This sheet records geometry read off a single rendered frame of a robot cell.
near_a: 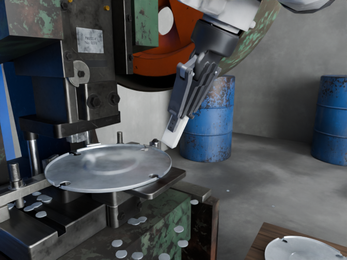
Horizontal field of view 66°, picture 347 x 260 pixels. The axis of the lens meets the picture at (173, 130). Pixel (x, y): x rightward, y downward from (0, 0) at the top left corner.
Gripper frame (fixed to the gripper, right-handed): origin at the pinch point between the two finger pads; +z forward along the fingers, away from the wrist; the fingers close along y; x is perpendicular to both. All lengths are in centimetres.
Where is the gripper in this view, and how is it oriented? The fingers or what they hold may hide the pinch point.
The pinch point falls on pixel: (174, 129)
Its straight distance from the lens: 51.9
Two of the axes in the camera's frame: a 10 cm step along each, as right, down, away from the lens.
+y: 5.4, -2.0, 8.2
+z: -3.6, 8.2, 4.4
